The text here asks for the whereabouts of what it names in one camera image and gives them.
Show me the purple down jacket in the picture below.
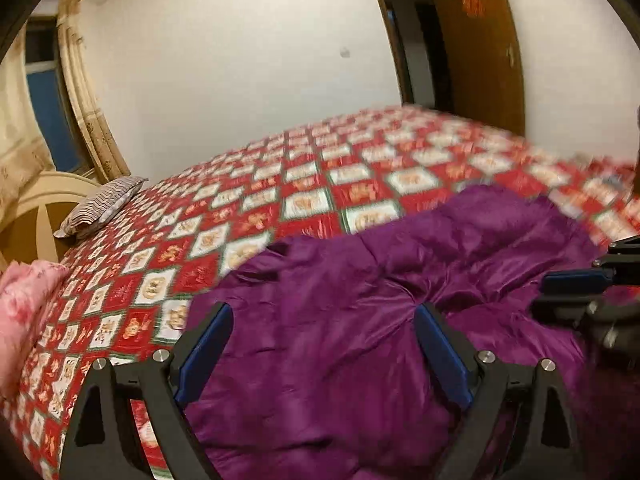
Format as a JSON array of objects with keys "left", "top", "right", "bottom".
[{"left": 186, "top": 185, "right": 639, "bottom": 479}]

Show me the pink folded blanket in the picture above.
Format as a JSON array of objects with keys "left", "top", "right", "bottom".
[{"left": 1, "top": 260, "right": 70, "bottom": 400}]

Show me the red patchwork bedspread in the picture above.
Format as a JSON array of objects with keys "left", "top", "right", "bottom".
[{"left": 1, "top": 106, "right": 639, "bottom": 479}]

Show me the cream wooden headboard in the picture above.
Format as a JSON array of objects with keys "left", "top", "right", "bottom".
[{"left": 1, "top": 171, "right": 100, "bottom": 272}]

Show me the grey striped pillow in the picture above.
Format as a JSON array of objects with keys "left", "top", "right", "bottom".
[{"left": 53, "top": 176, "right": 146, "bottom": 240}]

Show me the brown wooden door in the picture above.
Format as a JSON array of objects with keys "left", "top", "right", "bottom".
[{"left": 433, "top": 0, "right": 525, "bottom": 136}]

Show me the beige right curtain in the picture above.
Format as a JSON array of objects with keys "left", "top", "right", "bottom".
[{"left": 56, "top": 0, "right": 130, "bottom": 183}]

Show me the beige curtain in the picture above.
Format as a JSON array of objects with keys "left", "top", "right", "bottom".
[
  {"left": 56, "top": 0, "right": 130, "bottom": 183},
  {"left": 0, "top": 26, "right": 54, "bottom": 219}
]

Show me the beige left curtain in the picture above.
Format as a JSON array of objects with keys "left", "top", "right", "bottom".
[{"left": 0, "top": 26, "right": 54, "bottom": 219}]

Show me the window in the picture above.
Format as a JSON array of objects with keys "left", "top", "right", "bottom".
[{"left": 25, "top": 16, "right": 93, "bottom": 176}]

